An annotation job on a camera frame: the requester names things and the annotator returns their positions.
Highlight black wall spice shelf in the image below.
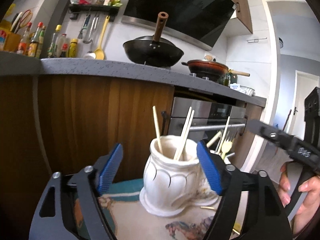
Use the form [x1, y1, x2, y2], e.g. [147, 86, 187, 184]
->
[68, 4, 120, 22]

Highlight white ceramic utensil holder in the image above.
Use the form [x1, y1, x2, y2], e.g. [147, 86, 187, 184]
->
[139, 135, 218, 217]

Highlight yellow mustard bottle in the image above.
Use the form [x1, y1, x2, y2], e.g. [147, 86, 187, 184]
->
[68, 38, 78, 58]

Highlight wooden chopstick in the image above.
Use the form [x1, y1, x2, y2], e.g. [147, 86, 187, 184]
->
[152, 106, 163, 154]
[178, 109, 195, 158]
[174, 107, 192, 160]

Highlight horse print quilted mat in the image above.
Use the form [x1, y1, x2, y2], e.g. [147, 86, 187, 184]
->
[98, 179, 219, 239]

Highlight wooden knife block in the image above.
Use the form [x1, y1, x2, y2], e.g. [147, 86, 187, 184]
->
[3, 33, 22, 52]

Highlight red brown frying pan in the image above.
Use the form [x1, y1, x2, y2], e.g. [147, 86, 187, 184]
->
[181, 60, 250, 80]

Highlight black range hood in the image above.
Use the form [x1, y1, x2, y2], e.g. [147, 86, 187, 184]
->
[121, 0, 236, 50]

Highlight black wok wooden handle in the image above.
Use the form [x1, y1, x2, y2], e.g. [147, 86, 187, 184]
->
[123, 12, 184, 68]

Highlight grey stone countertop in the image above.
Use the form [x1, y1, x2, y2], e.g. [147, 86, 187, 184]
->
[1, 51, 266, 108]

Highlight green glass bottle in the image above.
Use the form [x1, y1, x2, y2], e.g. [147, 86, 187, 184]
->
[28, 22, 46, 58]

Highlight red cap sauce bottle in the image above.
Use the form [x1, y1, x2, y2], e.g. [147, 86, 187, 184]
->
[16, 22, 32, 55]

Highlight stainless steel oven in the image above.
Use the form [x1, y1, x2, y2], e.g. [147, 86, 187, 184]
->
[168, 97, 246, 142]

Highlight silver metal fork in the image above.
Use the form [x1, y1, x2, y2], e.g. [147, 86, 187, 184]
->
[225, 127, 239, 144]

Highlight clear yellow cap bottle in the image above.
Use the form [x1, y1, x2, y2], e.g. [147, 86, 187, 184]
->
[47, 24, 62, 58]

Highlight yellow hanging spatula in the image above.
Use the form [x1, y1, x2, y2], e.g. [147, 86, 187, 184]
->
[94, 16, 110, 60]

